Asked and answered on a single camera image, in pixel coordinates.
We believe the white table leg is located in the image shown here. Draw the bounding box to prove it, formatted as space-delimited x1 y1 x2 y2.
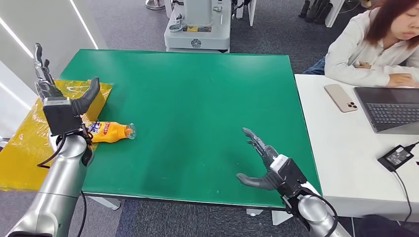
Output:
87 196 122 211

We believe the black cylindrical object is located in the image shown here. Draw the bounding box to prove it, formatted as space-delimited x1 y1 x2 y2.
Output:
305 0 323 24
297 0 310 19
315 2 333 26

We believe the green table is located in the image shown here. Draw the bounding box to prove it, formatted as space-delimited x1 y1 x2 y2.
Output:
59 49 323 210

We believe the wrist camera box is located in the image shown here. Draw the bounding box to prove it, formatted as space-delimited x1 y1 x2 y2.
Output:
269 154 308 197
42 96 83 136

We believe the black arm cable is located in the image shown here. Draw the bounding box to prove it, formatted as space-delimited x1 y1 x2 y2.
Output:
306 191 339 237
77 191 88 237
37 133 68 169

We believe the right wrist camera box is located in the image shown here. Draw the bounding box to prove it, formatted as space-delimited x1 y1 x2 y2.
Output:
269 154 308 197

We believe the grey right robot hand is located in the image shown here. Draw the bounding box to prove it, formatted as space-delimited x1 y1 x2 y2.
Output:
236 127 282 192

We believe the silver round chair base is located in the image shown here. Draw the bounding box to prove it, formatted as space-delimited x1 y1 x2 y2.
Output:
145 0 166 11

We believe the beige smartphone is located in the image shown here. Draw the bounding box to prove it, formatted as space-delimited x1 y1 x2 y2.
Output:
324 83 358 114

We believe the white furniture panel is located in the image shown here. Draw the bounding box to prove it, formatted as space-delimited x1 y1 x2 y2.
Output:
235 0 257 28

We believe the yellow taped cardboard box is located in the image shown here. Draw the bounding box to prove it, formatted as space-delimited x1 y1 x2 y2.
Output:
0 79 114 192

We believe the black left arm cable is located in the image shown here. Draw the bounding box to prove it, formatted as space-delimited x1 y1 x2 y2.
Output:
77 191 88 237
37 133 68 169

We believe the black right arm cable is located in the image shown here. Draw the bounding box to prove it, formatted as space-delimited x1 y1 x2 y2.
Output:
306 191 339 237

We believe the black power adapter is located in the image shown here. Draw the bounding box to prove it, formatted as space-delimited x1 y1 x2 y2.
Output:
377 145 414 172

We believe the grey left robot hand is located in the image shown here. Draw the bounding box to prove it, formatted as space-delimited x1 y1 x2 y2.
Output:
33 42 101 117

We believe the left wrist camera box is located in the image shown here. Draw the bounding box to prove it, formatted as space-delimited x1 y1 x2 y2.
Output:
42 96 83 136

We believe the orange plastic bottle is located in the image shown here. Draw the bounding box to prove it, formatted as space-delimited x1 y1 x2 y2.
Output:
85 121 136 144

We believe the person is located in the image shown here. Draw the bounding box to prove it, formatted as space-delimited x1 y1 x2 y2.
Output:
302 0 419 88

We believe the dark grey laptop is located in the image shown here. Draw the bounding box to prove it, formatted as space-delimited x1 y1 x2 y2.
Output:
353 86 419 135

